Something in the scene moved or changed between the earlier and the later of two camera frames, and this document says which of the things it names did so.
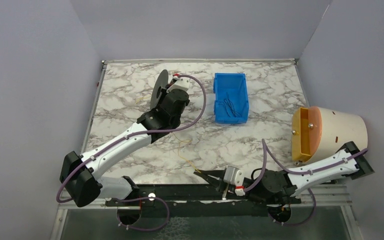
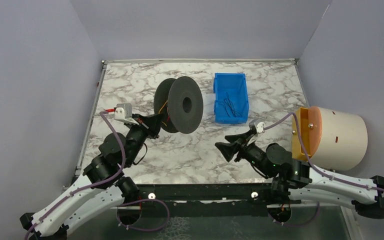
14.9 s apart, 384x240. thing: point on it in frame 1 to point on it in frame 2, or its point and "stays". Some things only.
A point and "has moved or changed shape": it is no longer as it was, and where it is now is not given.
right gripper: [220, 180] to [239, 148]
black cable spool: [161, 82] has moved or changed shape
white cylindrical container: [317, 132] stays
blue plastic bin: [231, 100] stays
